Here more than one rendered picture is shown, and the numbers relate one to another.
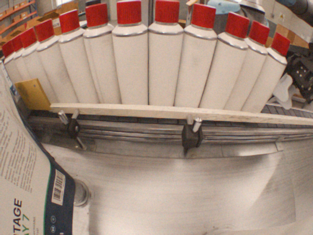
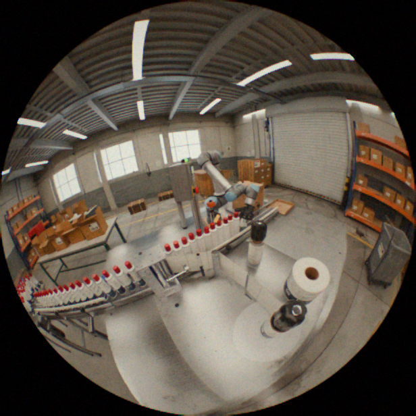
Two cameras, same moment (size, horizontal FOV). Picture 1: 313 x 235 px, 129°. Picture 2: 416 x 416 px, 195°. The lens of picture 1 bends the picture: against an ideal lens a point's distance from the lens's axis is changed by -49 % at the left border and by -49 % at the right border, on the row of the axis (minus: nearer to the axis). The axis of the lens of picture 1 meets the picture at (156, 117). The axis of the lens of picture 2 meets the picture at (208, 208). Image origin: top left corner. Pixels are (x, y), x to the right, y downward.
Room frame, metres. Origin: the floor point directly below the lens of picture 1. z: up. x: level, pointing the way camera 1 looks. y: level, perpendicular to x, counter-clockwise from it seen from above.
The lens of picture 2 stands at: (-0.34, 0.33, 1.50)
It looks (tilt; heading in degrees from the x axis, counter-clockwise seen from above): 25 degrees down; 330
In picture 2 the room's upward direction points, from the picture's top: 8 degrees counter-clockwise
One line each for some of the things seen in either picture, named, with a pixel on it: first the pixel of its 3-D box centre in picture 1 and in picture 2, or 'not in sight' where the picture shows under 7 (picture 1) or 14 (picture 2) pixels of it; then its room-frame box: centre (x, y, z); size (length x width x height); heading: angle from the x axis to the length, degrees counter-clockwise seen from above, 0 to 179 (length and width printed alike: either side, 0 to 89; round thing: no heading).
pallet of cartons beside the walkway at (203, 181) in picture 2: not in sight; (206, 182); (3.58, -2.09, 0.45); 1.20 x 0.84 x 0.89; 173
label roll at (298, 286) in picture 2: not in sight; (306, 281); (-0.39, -0.12, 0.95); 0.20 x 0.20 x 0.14
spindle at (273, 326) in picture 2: not in sight; (279, 323); (-0.39, 0.15, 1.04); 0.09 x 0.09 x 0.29
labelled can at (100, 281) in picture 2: not in sight; (104, 286); (0.21, 0.77, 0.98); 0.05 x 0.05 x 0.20
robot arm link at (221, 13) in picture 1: (224, 16); (212, 205); (0.52, -0.22, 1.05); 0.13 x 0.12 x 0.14; 100
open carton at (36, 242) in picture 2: (9, 43); (40, 244); (1.83, 2.94, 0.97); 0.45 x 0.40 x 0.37; 174
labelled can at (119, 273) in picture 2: not in sight; (124, 278); (0.21, 0.62, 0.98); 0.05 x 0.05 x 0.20
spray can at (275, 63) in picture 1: (266, 79); (236, 224); (0.21, -0.21, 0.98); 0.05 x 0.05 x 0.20
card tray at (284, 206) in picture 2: not in sight; (280, 205); (0.21, -1.02, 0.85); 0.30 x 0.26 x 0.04; 90
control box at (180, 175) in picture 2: not in sight; (184, 179); (0.30, 0.09, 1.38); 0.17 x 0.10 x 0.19; 145
